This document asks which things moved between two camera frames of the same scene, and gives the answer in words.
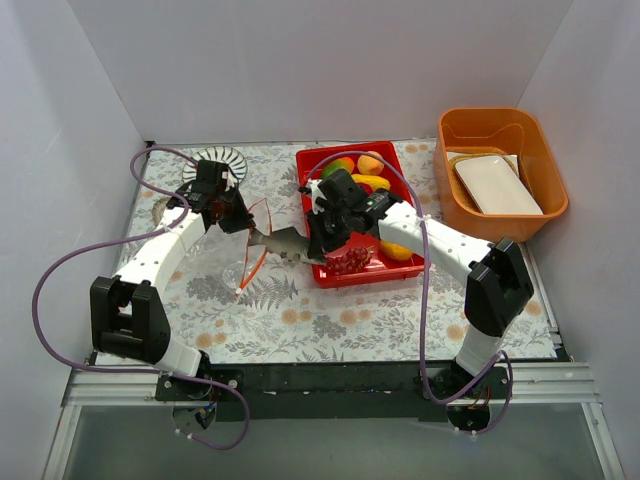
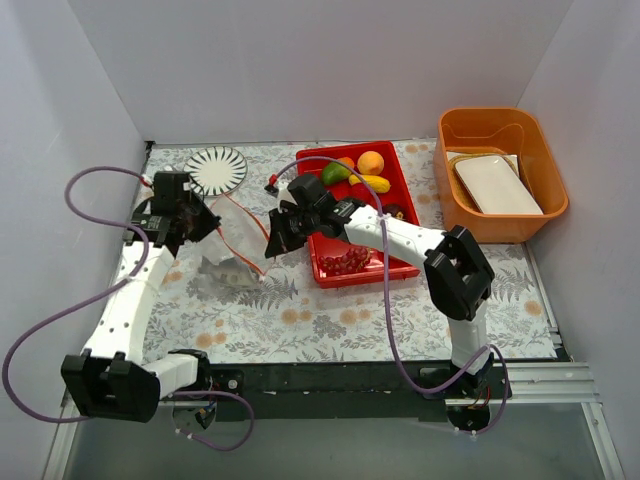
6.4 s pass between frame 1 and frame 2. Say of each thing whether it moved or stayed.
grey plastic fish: moved
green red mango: stayed
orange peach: stayed
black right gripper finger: moved
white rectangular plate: stayed
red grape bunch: stayed
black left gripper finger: moved
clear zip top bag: moved
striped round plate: stayed
